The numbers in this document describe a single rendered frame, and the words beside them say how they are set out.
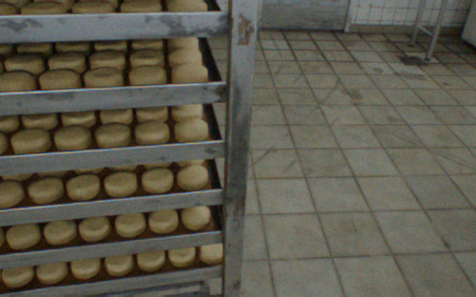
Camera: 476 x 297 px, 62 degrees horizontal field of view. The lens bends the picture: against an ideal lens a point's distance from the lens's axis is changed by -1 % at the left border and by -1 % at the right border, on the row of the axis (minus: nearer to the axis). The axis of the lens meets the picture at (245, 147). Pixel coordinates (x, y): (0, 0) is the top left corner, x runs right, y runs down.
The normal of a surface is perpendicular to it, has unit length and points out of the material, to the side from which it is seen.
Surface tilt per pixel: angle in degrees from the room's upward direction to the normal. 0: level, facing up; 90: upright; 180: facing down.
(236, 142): 90
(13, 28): 90
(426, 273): 0
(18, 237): 0
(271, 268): 0
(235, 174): 90
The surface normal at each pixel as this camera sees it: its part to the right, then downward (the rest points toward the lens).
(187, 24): 0.20, 0.56
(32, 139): 0.04, -0.83
